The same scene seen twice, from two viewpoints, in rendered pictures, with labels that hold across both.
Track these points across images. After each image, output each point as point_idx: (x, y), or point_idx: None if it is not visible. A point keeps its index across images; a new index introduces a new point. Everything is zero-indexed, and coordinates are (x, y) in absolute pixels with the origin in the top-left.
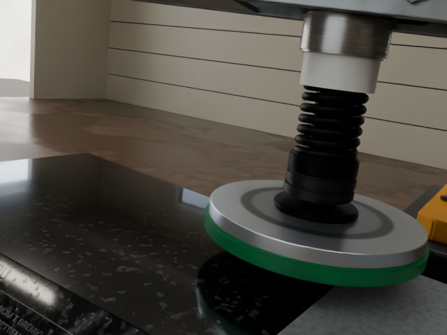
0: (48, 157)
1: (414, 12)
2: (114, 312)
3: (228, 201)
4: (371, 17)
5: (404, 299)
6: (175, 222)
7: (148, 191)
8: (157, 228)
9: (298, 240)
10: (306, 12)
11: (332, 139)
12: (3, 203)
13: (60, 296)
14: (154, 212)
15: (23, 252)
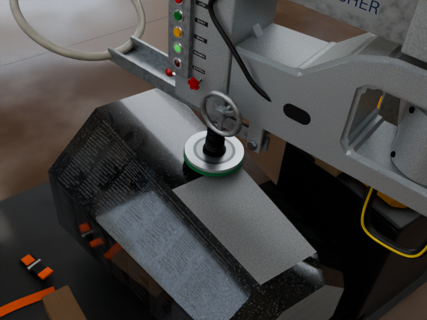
0: (152, 90)
1: None
2: (155, 171)
3: (190, 143)
4: None
5: (229, 178)
6: (183, 138)
7: (182, 119)
8: (176, 141)
9: (197, 163)
10: None
11: None
12: (135, 125)
13: (146, 164)
14: (179, 133)
15: (139, 149)
